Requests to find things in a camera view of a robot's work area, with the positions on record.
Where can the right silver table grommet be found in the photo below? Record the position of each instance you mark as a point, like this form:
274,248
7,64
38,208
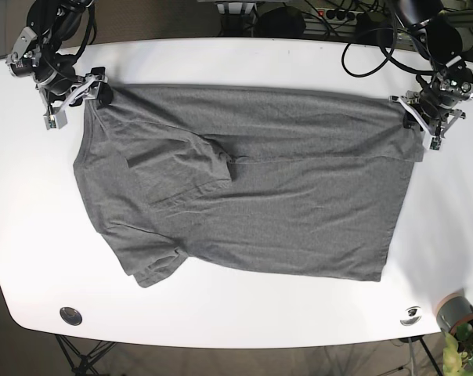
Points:
411,316

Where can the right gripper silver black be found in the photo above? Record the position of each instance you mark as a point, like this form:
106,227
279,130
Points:
59,93

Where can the black folding table legs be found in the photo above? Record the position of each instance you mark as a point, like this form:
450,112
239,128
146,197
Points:
83,364

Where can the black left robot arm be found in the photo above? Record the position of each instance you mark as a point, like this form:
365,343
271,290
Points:
450,81

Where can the silver table grommet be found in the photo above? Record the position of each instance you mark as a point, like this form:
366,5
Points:
70,316
411,316

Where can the grey T-shirt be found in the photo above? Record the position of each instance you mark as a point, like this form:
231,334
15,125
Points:
261,180

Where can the left silver table grommet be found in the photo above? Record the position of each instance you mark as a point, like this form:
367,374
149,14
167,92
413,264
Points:
70,316

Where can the green potted plant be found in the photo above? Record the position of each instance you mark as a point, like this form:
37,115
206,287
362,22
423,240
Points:
457,355

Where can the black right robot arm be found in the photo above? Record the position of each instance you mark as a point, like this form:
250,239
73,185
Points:
36,54

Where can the grey plant pot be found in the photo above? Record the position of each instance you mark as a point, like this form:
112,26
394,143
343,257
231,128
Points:
453,311

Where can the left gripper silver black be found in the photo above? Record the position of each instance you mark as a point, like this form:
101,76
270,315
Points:
427,115

